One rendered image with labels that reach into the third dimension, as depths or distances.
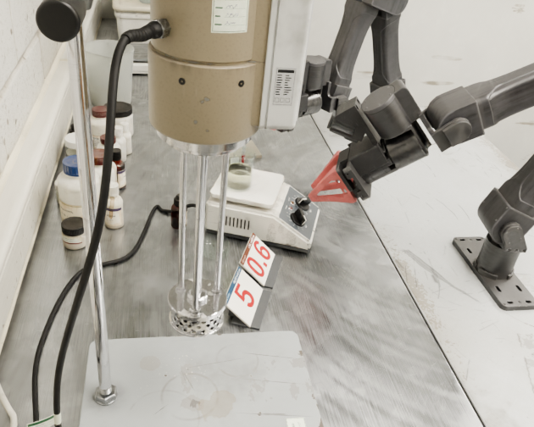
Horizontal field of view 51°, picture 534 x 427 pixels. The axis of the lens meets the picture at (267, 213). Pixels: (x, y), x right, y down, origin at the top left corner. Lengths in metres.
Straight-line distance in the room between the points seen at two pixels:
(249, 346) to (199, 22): 0.51
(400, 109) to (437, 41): 1.84
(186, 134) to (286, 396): 0.42
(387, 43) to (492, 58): 1.49
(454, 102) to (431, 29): 1.78
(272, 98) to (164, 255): 0.56
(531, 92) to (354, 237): 0.41
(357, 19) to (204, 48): 0.86
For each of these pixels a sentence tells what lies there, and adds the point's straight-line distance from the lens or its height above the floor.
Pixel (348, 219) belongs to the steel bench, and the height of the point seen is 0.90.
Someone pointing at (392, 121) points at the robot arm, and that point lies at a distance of 0.85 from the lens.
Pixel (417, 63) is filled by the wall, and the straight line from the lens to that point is 2.68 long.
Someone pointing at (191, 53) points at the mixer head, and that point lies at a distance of 0.46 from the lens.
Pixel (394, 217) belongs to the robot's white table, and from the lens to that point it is 1.18.
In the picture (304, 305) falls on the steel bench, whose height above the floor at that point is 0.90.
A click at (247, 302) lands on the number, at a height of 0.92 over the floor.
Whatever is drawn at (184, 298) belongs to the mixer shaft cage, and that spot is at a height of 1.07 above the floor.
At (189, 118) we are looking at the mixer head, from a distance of 0.47.
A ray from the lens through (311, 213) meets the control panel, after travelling 1.07.
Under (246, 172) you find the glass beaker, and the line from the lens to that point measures 0.99.
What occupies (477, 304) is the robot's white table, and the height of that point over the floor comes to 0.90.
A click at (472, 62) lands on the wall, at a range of 2.80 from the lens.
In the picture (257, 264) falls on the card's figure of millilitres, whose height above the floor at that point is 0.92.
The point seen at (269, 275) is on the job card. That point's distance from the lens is 0.95.
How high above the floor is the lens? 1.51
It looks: 33 degrees down
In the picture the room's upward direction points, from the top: 7 degrees clockwise
